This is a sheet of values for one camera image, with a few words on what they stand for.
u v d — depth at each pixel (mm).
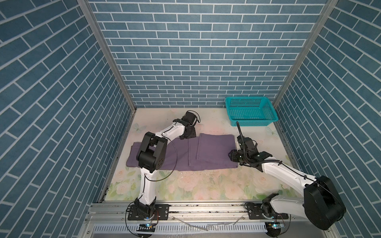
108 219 724
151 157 550
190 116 836
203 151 943
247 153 666
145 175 568
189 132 852
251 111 1198
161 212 735
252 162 624
